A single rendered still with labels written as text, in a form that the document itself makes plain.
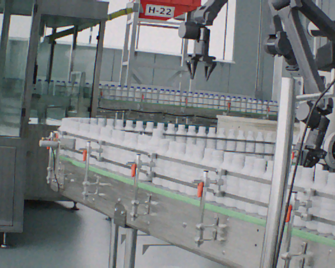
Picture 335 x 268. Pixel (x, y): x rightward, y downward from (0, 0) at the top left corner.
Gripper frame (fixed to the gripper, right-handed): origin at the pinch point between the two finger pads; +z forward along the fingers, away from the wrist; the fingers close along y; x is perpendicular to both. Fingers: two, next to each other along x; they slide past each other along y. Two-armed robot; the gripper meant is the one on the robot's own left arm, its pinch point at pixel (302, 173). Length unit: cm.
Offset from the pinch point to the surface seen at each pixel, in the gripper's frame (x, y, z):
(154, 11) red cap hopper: 221, -647, -217
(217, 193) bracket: -19.1, -13.5, 15.8
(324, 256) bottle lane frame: -16, 41, 25
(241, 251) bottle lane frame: -13.5, 2.8, 30.5
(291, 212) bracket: -24.3, 31.0, 16.4
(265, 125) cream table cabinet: 238, -362, -91
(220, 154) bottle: -18.2, -22.2, 3.1
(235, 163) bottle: -18.9, -11.3, 5.3
